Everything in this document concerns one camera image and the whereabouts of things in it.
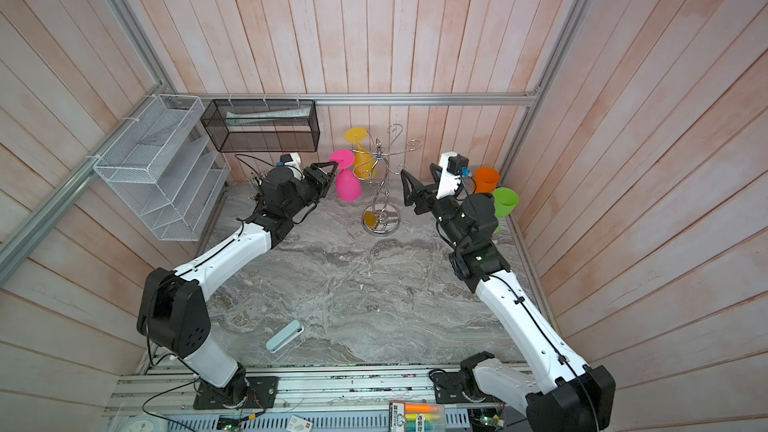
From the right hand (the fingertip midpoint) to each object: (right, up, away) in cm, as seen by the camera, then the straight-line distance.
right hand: (416, 169), depth 65 cm
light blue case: (-32, -42, +14) cm, 55 cm away
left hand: (-19, +2, +14) cm, 23 cm away
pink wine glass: (-18, -1, +25) cm, 30 cm away
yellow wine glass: (-13, +6, +29) cm, 33 cm away
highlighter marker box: (+1, -58, +3) cm, 58 cm away
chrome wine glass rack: (-7, -13, +42) cm, 44 cm away
